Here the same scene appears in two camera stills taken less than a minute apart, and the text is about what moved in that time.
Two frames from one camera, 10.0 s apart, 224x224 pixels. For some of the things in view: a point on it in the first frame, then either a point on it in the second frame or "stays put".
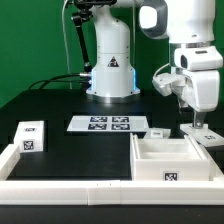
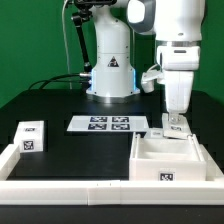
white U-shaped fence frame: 110,192 stays put
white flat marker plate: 109,123 stays put
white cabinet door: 158,133 stays put
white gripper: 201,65 -> 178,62
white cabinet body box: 167,160 stays put
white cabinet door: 205,135 -> 176,126
